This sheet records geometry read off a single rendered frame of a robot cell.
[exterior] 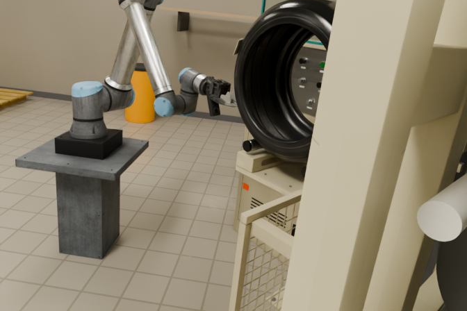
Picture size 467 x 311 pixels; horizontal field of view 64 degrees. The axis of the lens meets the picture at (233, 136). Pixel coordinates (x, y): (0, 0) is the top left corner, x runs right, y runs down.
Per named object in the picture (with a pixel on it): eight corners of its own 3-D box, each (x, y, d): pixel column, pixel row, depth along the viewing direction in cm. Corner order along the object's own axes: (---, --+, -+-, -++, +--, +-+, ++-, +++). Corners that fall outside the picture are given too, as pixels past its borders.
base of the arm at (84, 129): (62, 137, 190) (61, 118, 187) (79, 128, 208) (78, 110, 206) (99, 140, 189) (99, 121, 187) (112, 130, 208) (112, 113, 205)
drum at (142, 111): (161, 116, 486) (163, 65, 465) (151, 125, 444) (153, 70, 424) (129, 112, 489) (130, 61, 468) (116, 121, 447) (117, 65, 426)
